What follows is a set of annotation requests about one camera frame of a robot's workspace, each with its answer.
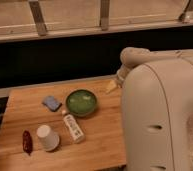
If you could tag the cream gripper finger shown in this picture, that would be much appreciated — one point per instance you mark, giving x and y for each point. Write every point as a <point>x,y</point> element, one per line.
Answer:
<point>111,86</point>

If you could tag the green ceramic bowl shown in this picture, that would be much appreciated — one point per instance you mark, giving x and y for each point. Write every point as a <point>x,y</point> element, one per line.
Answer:
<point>81,102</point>

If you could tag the white paper cup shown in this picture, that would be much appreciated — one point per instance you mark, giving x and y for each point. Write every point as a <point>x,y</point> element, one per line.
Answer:
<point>48,137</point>

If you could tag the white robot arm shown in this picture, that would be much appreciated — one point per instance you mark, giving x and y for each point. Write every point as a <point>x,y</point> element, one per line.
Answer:
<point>156,103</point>

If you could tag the blue sponge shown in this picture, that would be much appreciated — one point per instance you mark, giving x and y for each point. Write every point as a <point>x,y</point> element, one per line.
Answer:
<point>51,103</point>

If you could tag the metal window frame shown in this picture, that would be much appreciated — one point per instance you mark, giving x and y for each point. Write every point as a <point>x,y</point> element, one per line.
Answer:
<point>42,19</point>

